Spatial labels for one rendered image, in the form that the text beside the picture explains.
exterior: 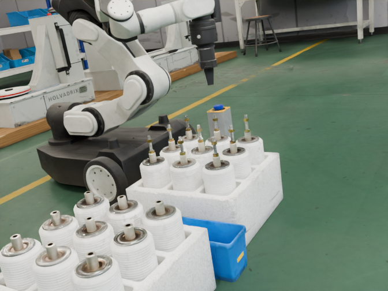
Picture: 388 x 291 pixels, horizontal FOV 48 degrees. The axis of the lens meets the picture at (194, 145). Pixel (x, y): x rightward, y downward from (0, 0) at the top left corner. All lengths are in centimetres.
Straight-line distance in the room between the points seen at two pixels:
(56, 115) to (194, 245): 129
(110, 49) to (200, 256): 102
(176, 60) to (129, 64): 295
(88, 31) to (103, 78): 231
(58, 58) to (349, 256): 293
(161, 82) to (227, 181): 65
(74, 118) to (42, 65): 168
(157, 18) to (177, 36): 367
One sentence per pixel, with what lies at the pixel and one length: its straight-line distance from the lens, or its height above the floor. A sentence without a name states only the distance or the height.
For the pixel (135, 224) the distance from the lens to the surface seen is 112.
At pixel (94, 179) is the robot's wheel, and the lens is 182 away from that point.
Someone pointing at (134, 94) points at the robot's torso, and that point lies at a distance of 177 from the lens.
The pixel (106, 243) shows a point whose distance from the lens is 105.
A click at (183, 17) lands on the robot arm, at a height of 68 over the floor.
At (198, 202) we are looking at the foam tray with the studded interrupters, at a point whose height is 16.
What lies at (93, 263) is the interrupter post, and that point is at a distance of 91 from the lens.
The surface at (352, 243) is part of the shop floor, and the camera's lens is 137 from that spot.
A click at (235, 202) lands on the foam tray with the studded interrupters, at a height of 17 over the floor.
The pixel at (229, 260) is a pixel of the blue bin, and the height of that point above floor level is 7.
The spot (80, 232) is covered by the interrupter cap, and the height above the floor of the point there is 25.
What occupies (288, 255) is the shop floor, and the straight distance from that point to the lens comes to 132.
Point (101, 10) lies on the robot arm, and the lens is 140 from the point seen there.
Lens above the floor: 72
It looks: 18 degrees down
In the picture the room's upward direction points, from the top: 9 degrees counter-clockwise
